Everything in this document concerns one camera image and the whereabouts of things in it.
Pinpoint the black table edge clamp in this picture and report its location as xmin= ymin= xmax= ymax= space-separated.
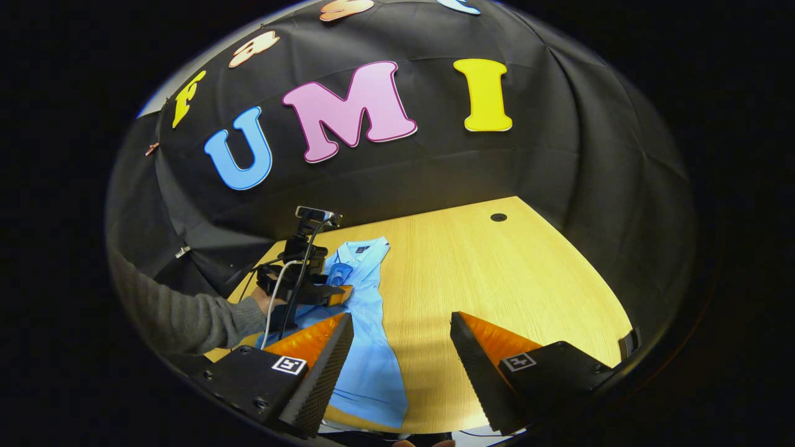
xmin=619 ymin=327 xmax=641 ymax=361

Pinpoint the black backdrop cloth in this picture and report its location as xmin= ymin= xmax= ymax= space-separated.
xmin=106 ymin=0 xmax=696 ymax=348

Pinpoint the light blue T-shirt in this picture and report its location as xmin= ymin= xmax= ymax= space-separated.
xmin=255 ymin=236 xmax=409 ymax=429

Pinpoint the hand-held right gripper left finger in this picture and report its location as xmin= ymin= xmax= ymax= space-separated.
xmin=186 ymin=312 xmax=355 ymax=438

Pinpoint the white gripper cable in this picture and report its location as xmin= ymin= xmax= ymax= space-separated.
xmin=260 ymin=260 xmax=302 ymax=350

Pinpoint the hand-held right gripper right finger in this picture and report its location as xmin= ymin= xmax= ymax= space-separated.
xmin=450 ymin=312 xmax=616 ymax=435

